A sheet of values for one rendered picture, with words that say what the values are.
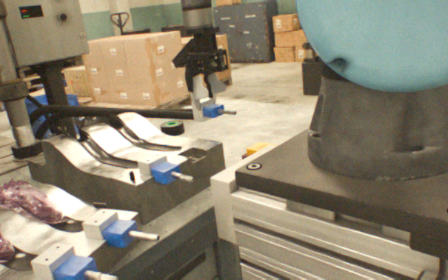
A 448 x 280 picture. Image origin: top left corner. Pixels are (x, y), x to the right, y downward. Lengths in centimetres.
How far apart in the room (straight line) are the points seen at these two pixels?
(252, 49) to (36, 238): 739
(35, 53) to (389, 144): 142
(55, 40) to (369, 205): 146
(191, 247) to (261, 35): 706
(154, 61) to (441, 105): 447
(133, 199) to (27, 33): 95
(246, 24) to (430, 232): 772
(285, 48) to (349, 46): 752
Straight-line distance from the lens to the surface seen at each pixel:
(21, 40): 163
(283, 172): 41
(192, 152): 96
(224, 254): 103
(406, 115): 39
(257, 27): 788
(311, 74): 502
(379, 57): 23
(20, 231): 80
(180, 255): 92
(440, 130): 40
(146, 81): 485
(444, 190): 38
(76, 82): 628
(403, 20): 23
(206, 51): 104
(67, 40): 170
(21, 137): 150
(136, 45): 484
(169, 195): 88
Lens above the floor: 120
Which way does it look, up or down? 19 degrees down
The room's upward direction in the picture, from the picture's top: 7 degrees counter-clockwise
